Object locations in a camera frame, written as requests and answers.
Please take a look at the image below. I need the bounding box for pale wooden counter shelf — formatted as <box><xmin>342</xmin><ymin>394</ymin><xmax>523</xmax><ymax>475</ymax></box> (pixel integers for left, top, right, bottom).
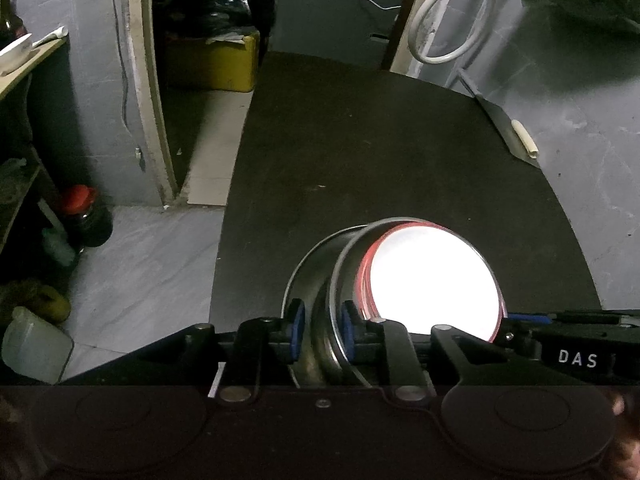
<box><xmin>0</xmin><ymin>35</ymin><xmax>68</xmax><ymax>101</ymax></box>

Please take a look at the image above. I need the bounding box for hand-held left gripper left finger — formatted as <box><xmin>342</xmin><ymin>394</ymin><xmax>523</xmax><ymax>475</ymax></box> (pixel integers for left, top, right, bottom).
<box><xmin>65</xmin><ymin>299</ymin><xmax>307</xmax><ymax>405</ymax></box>

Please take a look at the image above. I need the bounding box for white squeeze tube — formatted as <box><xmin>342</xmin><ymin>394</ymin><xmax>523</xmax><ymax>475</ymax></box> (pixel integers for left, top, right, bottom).
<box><xmin>32</xmin><ymin>25</ymin><xmax>68</xmax><ymax>50</ymax></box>

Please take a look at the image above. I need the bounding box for black cabinet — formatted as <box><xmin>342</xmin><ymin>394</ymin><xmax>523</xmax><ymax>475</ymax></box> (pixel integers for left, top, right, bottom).
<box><xmin>252</xmin><ymin>0</ymin><xmax>416</xmax><ymax>73</ymax></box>

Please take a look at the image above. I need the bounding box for dark glass bottle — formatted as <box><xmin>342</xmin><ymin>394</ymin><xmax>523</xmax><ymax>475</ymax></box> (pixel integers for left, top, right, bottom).
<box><xmin>0</xmin><ymin>0</ymin><xmax>28</xmax><ymax>43</ymax></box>

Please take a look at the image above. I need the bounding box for yellow-brown cloth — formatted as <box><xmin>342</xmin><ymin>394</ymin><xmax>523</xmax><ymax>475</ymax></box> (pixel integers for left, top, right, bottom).
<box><xmin>0</xmin><ymin>280</ymin><xmax>71</xmax><ymax>323</ymax></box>

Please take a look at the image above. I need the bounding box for white hose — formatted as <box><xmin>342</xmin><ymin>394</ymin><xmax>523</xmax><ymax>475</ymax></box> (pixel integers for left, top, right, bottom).
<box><xmin>407</xmin><ymin>0</ymin><xmax>503</xmax><ymax>65</ymax></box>

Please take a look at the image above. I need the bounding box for black plastic bag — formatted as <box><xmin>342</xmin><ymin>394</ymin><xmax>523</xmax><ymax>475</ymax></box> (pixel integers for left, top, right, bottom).
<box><xmin>165</xmin><ymin>0</ymin><xmax>251</xmax><ymax>38</ymax></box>

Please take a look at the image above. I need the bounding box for yellow plastic container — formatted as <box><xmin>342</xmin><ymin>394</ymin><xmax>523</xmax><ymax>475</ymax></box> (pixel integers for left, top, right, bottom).
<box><xmin>165</xmin><ymin>30</ymin><xmax>261</xmax><ymax>93</ymax></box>

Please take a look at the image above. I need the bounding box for translucent plastic jug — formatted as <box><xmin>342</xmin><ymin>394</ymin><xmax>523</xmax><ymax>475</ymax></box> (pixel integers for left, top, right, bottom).
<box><xmin>2</xmin><ymin>306</ymin><xmax>75</xmax><ymax>385</ymax></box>

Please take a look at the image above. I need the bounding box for dark cleaver cream handle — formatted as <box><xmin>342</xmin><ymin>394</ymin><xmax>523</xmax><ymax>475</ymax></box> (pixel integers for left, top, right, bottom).
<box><xmin>456</xmin><ymin>69</ymin><xmax>543</xmax><ymax>170</ymax></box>

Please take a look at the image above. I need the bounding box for red-capped dark bottle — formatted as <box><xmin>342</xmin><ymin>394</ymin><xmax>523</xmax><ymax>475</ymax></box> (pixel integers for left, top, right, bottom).
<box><xmin>61</xmin><ymin>185</ymin><xmax>113</xmax><ymax>248</ymax></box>

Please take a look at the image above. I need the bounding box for grey crumpled bag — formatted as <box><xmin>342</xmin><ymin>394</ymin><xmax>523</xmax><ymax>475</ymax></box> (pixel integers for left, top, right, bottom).
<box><xmin>0</xmin><ymin>157</ymin><xmax>28</xmax><ymax>201</ymax></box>

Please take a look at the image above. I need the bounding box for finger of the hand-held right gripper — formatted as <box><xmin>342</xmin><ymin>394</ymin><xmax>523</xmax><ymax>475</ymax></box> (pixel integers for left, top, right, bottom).
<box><xmin>504</xmin><ymin>310</ymin><xmax>640</xmax><ymax>329</ymax></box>

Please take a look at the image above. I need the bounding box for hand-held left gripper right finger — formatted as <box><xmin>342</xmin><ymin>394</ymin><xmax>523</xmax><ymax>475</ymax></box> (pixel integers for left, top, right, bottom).
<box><xmin>341</xmin><ymin>300</ymin><xmax>595</xmax><ymax>406</ymax></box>

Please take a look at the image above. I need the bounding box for small steel bowl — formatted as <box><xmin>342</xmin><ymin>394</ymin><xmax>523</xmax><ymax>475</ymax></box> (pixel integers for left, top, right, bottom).
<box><xmin>281</xmin><ymin>217</ymin><xmax>510</xmax><ymax>388</ymax></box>

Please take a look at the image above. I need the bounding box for green plastic bottle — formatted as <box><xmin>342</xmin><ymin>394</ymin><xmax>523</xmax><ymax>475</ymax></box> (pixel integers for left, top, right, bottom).
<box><xmin>42</xmin><ymin>227</ymin><xmax>76</xmax><ymax>271</ymax></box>

